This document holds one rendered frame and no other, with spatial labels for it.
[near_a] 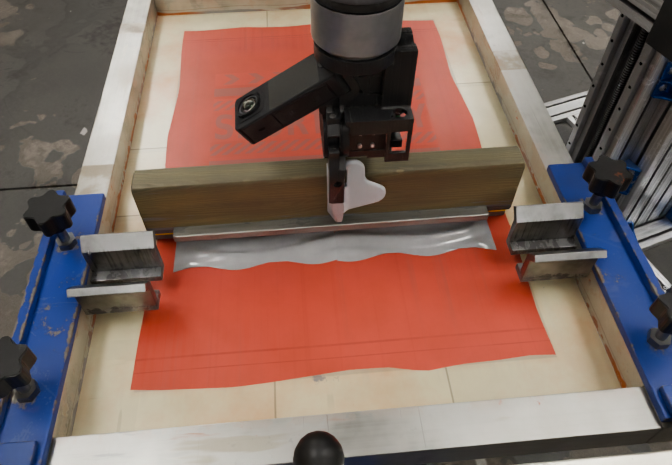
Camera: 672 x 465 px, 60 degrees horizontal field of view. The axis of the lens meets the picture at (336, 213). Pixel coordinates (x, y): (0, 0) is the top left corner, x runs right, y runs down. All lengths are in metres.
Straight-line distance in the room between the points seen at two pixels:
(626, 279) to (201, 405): 0.43
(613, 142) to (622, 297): 0.93
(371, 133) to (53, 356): 0.35
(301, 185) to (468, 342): 0.23
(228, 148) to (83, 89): 1.89
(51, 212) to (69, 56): 2.27
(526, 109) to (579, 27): 2.22
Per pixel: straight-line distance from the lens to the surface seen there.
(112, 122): 0.80
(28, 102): 2.66
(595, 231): 0.67
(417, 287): 0.63
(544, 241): 0.66
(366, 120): 0.52
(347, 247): 0.65
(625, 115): 1.48
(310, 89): 0.51
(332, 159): 0.53
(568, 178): 0.71
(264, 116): 0.53
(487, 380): 0.59
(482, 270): 0.66
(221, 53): 0.95
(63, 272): 0.64
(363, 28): 0.46
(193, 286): 0.64
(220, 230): 0.64
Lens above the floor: 1.48
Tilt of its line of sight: 50 degrees down
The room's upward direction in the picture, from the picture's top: straight up
